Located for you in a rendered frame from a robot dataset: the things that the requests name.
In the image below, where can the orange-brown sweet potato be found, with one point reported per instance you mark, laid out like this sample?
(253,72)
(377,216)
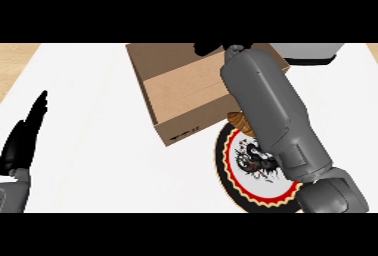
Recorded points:
(239,122)

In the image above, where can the pale grey appliance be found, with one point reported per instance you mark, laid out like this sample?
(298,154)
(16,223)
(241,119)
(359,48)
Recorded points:
(307,51)

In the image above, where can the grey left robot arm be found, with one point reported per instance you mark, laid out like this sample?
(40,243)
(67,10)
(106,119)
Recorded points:
(13,193)

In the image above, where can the black red white plate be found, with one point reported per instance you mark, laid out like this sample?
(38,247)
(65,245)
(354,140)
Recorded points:
(251,186)

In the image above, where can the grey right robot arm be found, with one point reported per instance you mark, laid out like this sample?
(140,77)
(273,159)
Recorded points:
(275,110)

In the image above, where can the brown cardboard box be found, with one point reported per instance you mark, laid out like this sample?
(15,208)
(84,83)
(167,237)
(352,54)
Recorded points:
(182,93)

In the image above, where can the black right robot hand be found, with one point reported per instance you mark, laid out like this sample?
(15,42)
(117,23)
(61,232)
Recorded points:
(205,48)

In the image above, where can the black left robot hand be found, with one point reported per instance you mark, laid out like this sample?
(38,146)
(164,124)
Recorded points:
(24,136)

